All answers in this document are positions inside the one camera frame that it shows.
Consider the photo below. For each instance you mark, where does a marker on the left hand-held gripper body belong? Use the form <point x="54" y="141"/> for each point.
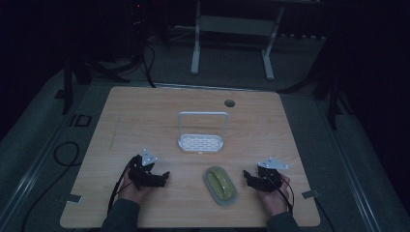
<point x="145" y="176"/>

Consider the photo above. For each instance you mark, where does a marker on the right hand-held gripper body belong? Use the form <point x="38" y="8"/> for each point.
<point x="269" y="179"/>

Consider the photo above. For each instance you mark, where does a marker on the person's left hand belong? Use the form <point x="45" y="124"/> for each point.
<point x="132" y="192"/>

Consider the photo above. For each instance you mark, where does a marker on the person's right hand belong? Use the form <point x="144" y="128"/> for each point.
<point x="274" y="201"/>

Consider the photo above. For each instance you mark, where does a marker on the green oval soap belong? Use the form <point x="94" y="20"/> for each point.
<point x="220" y="183"/>

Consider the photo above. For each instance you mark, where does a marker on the grey tape strip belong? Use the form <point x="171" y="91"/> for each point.
<point x="310" y="194"/>
<point x="73" y="198"/>

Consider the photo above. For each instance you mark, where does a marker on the black tripod stand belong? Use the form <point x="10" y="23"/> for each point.
<point x="332" y="106"/>
<point x="67" y="87"/>

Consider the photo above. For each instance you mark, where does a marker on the white metal stand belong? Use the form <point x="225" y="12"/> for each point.
<point x="195" y="48"/>

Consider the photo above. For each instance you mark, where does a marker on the metal floor rail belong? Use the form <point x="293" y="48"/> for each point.
<point x="351" y="180"/>
<point x="29" y="180"/>

